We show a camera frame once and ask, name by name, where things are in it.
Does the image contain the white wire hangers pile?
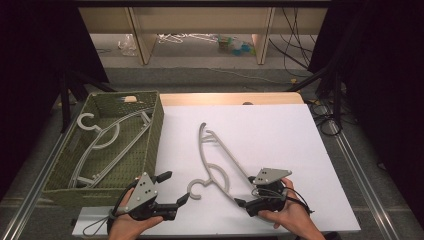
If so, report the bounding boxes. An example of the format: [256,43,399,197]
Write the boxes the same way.
[157,33,219,45]

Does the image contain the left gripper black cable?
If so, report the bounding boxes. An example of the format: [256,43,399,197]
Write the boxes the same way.
[82,179,139,237]

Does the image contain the metal floor rail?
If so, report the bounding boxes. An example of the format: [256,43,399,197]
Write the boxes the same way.
[0,99,86,240]
[328,118,403,240]

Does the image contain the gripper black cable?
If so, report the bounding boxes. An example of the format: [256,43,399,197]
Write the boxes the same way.
[82,179,139,237]
[251,186,315,216]

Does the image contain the white paper sheet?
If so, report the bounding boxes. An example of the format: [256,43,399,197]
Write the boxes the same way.
[71,103,362,238]

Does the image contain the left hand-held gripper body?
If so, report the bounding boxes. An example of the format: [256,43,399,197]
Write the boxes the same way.
[114,171,179,222]

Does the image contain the black floor cables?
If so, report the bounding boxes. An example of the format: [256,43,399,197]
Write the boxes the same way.
[268,7,318,71]

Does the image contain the light wooden shelf unit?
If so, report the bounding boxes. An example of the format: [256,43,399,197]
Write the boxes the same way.
[77,6,329,66]

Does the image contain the clear plastic bag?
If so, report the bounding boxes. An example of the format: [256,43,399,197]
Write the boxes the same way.
[117,33,138,57]

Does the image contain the black stand legs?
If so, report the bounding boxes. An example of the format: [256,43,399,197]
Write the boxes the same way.
[286,64,348,129]
[59,69,118,134]

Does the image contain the colourful plastic toys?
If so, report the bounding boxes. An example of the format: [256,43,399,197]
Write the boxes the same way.
[217,34,256,57]

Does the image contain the person's right hand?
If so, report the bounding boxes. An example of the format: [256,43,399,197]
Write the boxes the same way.
[258,177,326,240]

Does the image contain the green woven basket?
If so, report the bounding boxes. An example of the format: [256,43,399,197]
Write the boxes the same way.
[41,90,165,209]

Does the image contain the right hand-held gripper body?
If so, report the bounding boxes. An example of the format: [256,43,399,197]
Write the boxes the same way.
[244,167,293,218]

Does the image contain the person's left hand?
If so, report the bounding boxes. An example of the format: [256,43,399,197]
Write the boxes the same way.
[108,188,164,240]

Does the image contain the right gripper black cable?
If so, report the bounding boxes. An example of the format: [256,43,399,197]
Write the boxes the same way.
[251,186,315,216]

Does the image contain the grey plastic clothes hanger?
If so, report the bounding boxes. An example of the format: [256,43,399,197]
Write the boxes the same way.
[68,108,155,189]
[187,122,259,203]

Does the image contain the coiled black cables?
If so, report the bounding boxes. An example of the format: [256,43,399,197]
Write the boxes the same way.
[308,99,344,137]

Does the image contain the thin pale floor cable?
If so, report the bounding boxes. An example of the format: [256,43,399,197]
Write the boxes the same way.
[159,64,296,86]

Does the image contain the black curtain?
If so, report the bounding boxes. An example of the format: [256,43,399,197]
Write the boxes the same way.
[0,0,109,201]
[308,0,424,223]

